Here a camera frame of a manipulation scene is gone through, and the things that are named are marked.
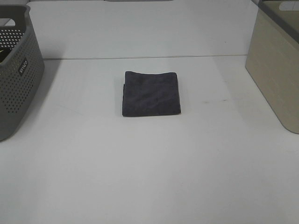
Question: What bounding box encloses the dark grey towel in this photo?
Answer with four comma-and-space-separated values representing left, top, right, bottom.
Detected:
122, 71, 181, 117

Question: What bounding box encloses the beige plastic storage bin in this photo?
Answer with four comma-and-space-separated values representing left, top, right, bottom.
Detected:
245, 0, 299, 133

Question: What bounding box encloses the grey perforated plastic basket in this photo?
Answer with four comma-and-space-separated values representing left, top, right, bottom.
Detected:
0, 5, 45, 140

